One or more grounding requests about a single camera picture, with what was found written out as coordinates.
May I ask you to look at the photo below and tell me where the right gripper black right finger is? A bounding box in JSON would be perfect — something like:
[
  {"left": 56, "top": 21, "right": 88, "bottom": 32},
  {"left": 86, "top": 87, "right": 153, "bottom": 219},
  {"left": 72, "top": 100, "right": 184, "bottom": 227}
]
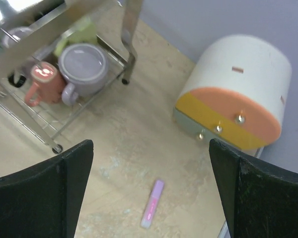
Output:
[{"left": 209, "top": 139, "right": 298, "bottom": 238}]

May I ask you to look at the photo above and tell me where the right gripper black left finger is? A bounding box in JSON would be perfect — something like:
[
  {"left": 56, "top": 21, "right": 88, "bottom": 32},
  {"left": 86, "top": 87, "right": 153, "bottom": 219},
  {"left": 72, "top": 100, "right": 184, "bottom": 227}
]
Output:
[{"left": 0, "top": 140, "right": 94, "bottom": 238}]

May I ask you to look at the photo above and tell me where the salmon pink mug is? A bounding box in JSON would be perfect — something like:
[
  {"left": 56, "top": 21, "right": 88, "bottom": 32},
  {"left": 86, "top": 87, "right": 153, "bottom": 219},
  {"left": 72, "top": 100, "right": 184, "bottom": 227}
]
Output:
[{"left": 24, "top": 61, "right": 66, "bottom": 107}]

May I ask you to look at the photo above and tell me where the lilac mug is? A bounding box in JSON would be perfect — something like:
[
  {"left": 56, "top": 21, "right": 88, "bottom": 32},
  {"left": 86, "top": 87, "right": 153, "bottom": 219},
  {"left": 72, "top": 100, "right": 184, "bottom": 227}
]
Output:
[{"left": 58, "top": 43, "right": 109, "bottom": 106}]

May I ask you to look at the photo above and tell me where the metal dish rack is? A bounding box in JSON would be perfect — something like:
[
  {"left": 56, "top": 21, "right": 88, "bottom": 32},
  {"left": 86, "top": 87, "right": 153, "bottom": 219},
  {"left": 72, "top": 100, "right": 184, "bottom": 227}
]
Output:
[{"left": 0, "top": 0, "right": 143, "bottom": 154}]

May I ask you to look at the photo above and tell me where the purple mug black handle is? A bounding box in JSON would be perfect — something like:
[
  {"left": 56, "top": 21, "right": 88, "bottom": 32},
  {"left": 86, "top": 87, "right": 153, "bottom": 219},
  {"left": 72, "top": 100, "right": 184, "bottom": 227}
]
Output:
[{"left": 1, "top": 26, "right": 34, "bottom": 88}]

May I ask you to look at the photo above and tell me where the lime green mug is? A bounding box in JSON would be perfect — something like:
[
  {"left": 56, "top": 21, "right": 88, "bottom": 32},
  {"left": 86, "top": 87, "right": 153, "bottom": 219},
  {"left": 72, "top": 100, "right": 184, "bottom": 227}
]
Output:
[{"left": 53, "top": 16, "right": 97, "bottom": 57}]

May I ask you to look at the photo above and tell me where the pink tube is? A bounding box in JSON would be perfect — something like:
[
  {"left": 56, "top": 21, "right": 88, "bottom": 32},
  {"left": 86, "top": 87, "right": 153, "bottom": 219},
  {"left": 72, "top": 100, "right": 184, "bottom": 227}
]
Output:
[{"left": 141, "top": 179, "right": 164, "bottom": 229}]

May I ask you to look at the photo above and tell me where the round drawer box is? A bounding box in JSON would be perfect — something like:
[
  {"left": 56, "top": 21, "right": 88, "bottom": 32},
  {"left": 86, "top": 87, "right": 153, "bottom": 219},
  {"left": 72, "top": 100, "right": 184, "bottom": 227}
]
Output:
[{"left": 173, "top": 34, "right": 292, "bottom": 151}]

